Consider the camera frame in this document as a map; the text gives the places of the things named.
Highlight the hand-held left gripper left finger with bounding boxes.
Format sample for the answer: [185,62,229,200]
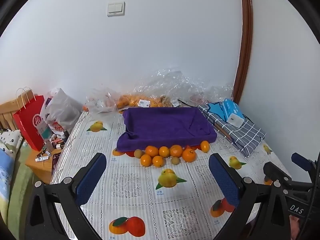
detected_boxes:
[25,152,107,240]

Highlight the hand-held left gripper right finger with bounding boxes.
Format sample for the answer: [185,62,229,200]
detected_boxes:
[209,153,293,240]

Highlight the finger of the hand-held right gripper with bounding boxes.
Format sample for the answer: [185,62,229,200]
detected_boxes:
[263,162,293,188]
[291,152,320,180]

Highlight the purple towel covered tray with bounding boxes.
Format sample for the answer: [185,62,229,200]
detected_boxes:
[116,107,217,153]

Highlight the dark phone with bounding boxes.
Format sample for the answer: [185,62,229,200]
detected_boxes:
[51,152,62,176]

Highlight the grey plaid cloth bag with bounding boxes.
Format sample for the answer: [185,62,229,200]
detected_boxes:
[198,104,267,158]

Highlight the wooden nightstand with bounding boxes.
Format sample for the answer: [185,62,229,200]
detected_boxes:
[25,140,66,185]

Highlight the teal white packet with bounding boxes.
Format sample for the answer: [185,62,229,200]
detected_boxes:
[37,121,52,141]

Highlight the blue star-shaped paper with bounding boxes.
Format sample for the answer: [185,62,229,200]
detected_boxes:
[206,102,225,118]

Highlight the blue tissue pack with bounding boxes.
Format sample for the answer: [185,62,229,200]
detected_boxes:
[220,98,244,123]

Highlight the green bedding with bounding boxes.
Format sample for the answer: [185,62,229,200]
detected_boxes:
[0,140,34,227]

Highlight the grey plastic bag red print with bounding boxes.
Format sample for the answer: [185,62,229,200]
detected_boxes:
[40,88,83,140]

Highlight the translucent plastic bag of oranges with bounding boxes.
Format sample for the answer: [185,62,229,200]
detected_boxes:
[82,87,121,114]

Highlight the red paper shopping bag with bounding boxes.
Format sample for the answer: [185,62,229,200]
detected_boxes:
[13,87,46,152]

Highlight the light blue printed cushion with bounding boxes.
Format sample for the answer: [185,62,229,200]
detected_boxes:
[0,148,16,200]

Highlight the white pillow black dots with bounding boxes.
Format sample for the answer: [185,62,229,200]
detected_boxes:
[0,129,23,153]

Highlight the labelled clear bag of tangerines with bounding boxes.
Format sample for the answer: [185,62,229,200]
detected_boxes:
[117,92,163,108]

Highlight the clear bag of brown longans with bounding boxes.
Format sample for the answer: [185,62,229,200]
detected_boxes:
[160,94,184,108]

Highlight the clear bag of kumquats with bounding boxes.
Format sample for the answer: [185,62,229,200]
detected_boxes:
[134,66,234,105]

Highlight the wooden headboard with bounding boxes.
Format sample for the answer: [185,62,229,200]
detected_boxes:
[0,89,35,132]

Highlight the thin black cable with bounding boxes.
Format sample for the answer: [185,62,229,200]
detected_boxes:
[178,99,198,107]

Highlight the brown wooden door frame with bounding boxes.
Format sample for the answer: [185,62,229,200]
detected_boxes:
[234,0,253,105]

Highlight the white wall light switch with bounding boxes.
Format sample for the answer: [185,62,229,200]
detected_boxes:
[107,2,126,17]

